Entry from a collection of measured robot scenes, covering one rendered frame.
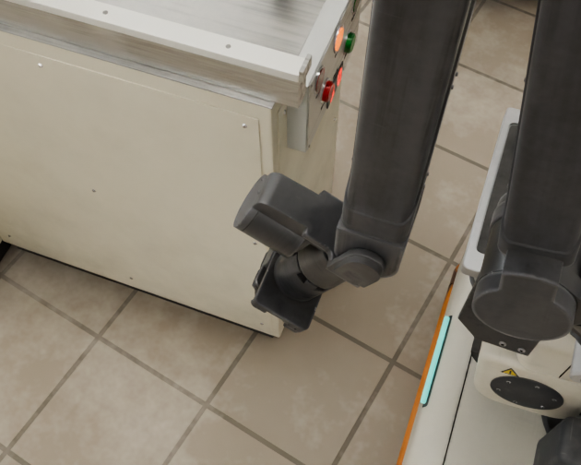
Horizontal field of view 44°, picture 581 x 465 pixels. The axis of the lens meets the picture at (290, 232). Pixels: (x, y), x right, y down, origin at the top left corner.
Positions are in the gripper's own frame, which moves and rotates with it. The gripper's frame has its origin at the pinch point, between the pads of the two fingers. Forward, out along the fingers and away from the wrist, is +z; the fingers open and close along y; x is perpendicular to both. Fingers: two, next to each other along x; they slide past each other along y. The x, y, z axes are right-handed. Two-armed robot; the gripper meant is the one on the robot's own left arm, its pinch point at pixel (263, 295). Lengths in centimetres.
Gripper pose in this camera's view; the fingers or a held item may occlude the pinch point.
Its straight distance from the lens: 82.8
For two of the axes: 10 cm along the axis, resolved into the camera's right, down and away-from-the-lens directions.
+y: -3.5, 8.0, -4.8
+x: 8.3, 5.1, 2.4
